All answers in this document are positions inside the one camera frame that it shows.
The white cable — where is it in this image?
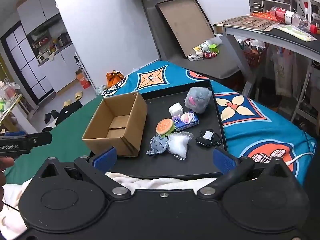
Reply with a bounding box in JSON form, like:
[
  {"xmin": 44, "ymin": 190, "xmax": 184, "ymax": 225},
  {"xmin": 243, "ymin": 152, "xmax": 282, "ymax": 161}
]
[{"xmin": 287, "ymin": 152, "xmax": 314, "ymax": 165}]

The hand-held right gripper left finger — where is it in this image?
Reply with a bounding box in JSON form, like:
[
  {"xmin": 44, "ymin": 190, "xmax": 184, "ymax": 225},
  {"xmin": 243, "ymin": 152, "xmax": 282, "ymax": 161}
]
[{"xmin": 37, "ymin": 147, "xmax": 131, "ymax": 197}]

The dark grey panel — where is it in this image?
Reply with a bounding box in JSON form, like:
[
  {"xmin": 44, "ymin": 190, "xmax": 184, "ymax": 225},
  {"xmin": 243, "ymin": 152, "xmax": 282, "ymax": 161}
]
[{"xmin": 142, "ymin": 0, "xmax": 244, "ymax": 80}]

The brown cardboard box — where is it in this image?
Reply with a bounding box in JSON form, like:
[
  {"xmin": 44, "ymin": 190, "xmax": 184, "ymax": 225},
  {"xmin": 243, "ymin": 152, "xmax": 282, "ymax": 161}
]
[{"xmin": 82, "ymin": 91, "xmax": 148, "ymax": 157}]

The plastic bottle with red label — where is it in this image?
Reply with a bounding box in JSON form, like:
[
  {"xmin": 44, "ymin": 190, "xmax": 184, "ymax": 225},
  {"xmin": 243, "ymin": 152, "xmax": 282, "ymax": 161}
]
[{"xmin": 270, "ymin": 6, "xmax": 318, "ymax": 34}]

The blue patterned blanket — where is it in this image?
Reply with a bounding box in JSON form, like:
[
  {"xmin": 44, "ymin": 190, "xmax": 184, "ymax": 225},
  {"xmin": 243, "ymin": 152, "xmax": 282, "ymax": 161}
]
[{"xmin": 101, "ymin": 60, "xmax": 318, "ymax": 188}]

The burger plush toy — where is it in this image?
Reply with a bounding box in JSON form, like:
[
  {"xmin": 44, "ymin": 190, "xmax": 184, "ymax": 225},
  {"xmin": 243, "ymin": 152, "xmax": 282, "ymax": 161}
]
[{"xmin": 156, "ymin": 119, "xmax": 176, "ymax": 137}]

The grey desk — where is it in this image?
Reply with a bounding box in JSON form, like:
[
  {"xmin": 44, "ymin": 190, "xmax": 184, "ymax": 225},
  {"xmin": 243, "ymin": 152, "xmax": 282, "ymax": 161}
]
[{"xmin": 213, "ymin": 16, "xmax": 320, "ymax": 130}]

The white tote bag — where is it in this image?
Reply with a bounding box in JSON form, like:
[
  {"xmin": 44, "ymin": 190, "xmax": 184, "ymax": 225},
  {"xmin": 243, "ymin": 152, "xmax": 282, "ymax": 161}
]
[{"xmin": 272, "ymin": 50, "xmax": 293, "ymax": 97}]

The white rack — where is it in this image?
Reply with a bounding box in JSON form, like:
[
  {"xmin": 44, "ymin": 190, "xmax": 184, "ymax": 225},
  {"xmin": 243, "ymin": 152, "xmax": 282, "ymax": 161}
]
[{"xmin": 74, "ymin": 52, "xmax": 97, "ymax": 89}]

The blue-grey cat plush toy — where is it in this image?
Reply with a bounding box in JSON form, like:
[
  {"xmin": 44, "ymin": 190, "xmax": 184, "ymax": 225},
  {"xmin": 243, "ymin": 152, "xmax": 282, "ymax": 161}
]
[{"xmin": 146, "ymin": 134, "xmax": 169, "ymax": 155}]

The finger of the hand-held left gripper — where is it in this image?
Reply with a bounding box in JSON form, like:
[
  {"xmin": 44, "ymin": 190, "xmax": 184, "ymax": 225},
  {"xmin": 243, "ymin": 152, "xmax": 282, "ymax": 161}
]
[{"xmin": 26, "ymin": 131, "xmax": 53, "ymax": 147}]

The orange gift bag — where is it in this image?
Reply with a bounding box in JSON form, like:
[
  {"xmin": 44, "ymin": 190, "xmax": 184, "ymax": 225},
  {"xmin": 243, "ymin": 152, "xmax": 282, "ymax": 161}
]
[{"xmin": 106, "ymin": 70, "xmax": 125, "ymax": 87}]

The clear bag of white filling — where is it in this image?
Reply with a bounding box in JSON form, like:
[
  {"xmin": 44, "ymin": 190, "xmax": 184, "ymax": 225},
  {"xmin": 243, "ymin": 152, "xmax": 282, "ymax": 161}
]
[{"xmin": 167, "ymin": 131, "xmax": 194, "ymax": 160}]

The black tray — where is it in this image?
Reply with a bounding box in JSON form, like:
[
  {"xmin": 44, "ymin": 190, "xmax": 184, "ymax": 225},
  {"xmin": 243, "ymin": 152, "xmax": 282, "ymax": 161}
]
[{"xmin": 107, "ymin": 79, "xmax": 228, "ymax": 180}]

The black framed sliding door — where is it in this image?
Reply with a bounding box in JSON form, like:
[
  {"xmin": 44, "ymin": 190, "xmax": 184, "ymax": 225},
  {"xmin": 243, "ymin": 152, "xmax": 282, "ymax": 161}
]
[{"xmin": 0, "ymin": 21, "xmax": 57, "ymax": 105}]

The white kitchen cabinet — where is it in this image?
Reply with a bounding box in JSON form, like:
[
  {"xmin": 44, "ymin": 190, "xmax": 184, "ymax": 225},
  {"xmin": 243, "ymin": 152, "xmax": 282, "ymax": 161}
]
[{"xmin": 17, "ymin": 0, "xmax": 85, "ymax": 93}]

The grey furry plush toy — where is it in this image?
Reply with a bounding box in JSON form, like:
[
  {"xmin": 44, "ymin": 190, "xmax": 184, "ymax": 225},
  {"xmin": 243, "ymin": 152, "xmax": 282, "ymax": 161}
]
[{"xmin": 184, "ymin": 87, "xmax": 213, "ymax": 110}]

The orange carton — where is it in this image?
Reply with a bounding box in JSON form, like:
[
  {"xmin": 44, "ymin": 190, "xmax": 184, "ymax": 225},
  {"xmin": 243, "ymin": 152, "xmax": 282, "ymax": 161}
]
[{"xmin": 75, "ymin": 69, "xmax": 91, "ymax": 89}]

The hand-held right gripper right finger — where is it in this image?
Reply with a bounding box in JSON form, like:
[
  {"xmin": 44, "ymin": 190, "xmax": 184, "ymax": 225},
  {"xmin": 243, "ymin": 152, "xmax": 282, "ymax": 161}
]
[{"xmin": 197, "ymin": 147, "xmax": 294, "ymax": 199}]

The purple blue tissue packet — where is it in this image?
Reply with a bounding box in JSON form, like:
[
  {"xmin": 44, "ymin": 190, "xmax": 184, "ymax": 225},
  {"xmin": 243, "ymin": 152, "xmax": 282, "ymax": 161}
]
[{"xmin": 172, "ymin": 112, "xmax": 200, "ymax": 132}]

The orange snack packet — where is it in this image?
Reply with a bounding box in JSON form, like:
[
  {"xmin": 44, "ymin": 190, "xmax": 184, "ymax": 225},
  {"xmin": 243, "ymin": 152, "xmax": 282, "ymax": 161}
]
[{"xmin": 250, "ymin": 12, "xmax": 278, "ymax": 22}]

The white tissue cube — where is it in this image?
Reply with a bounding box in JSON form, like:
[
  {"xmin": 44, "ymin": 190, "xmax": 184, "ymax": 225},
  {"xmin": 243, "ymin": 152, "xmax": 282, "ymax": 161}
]
[{"xmin": 169, "ymin": 102, "xmax": 184, "ymax": 117}]

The brown patterned mat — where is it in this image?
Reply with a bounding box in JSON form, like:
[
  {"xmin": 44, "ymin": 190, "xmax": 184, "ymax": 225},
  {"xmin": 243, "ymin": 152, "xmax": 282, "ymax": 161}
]
[{"xmin": 219, "ymin": 16, "xmax": 285, "ymax": 32}]

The person's left hand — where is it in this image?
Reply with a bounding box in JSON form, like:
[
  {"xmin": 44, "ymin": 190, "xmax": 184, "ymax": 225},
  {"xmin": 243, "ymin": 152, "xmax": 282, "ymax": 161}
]
[{"xmin": 0, "ymin": 157, "xmax": 15, "ymax": 213}]

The green cloth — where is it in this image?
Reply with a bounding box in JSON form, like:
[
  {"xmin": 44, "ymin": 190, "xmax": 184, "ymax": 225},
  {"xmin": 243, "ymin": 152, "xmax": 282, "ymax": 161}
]
[{"xmin": 4, "ymin": 97, "xmax": 105, "ymax": 184}]

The brown board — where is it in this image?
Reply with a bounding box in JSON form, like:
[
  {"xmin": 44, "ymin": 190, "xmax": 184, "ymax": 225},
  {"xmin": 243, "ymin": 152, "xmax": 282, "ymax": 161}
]
[{"xmin": 155, "ymin": 0, "xmax": 215, "ymax": 58}]

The pair of black slippers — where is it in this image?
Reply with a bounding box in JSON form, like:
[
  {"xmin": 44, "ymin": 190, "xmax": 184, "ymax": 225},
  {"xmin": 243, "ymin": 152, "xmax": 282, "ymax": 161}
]
[{"xmin": 44, "ymin": 110, "xmax": 60, "ymax": 124}]

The red basket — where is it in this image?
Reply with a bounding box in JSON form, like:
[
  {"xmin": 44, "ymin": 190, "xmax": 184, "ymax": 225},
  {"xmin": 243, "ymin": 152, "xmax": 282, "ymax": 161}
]
[{"xmin": 242, "ymin": 39, "xmax": 269, "ymax": 68}]

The black mouse-shaped plush pouch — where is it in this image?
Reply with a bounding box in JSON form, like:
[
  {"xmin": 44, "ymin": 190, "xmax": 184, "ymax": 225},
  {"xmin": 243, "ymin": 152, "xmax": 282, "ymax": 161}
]
[{"xmin": 195, "ymin": 129, "xmax": 222, "ymax": 146}]

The green white packet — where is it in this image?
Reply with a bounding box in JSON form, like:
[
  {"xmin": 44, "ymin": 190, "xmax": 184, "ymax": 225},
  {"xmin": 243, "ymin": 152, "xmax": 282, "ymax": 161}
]
[{"xmin": 275, "ymin": 24, "xmax": 317, "ymax": 41}]

